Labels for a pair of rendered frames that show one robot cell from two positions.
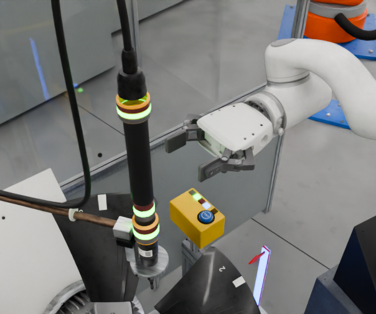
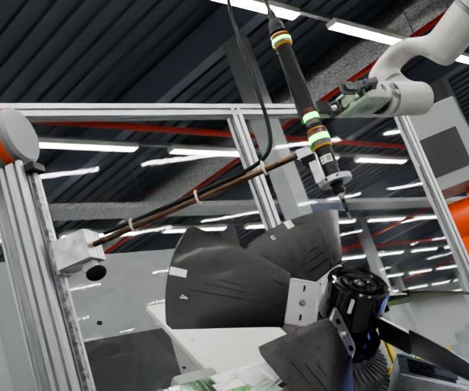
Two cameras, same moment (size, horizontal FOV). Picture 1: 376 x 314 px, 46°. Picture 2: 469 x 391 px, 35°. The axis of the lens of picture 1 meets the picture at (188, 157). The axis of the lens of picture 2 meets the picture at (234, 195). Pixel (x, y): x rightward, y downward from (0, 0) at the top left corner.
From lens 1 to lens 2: 1.56 m
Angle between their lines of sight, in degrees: 60
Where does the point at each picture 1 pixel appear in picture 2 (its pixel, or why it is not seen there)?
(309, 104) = (412, 84)
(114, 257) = (313, 244)
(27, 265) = (231, 343)
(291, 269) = not seen: outside the picture
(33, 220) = not seen: hidden behind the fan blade
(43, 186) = not seen: hidden behind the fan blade
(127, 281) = (331, 252)
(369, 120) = (435, 36)
